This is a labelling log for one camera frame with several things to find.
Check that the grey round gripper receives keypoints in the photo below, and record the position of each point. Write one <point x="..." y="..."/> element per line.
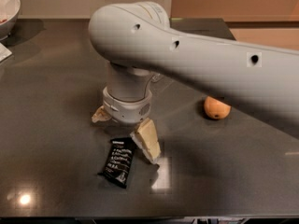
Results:
<point x="128" y="108"/>

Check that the orange fruit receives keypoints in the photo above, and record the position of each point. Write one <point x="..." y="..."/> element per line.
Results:
<point x="216" y="109"/>

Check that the clear plastic water bottle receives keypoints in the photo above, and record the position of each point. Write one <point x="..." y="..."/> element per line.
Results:
<point x="156" y="78"/>

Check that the white bowl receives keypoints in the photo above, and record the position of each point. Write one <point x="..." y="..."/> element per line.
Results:
<point x="9" y="12"/>

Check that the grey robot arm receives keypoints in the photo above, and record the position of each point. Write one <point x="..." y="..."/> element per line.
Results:
<point x="138" y="40"/>

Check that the black rxbar chocolate wrapper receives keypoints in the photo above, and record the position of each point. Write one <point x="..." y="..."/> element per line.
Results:
<point x="119" y="161"/>

